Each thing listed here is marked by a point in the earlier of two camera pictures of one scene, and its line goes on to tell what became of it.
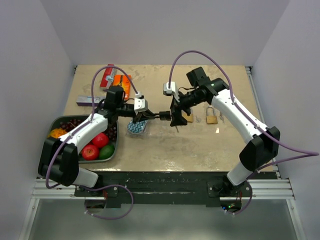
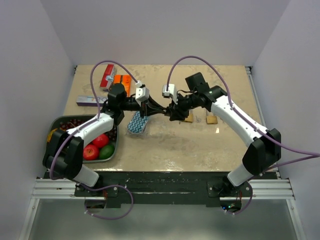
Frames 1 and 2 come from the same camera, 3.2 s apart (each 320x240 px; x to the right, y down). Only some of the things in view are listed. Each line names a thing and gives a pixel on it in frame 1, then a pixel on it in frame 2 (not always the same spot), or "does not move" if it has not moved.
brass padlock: (189, 118) does not move
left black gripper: (144, 115) → (149, 107)
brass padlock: (211, 119) does not move
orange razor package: (125, 83) does not move
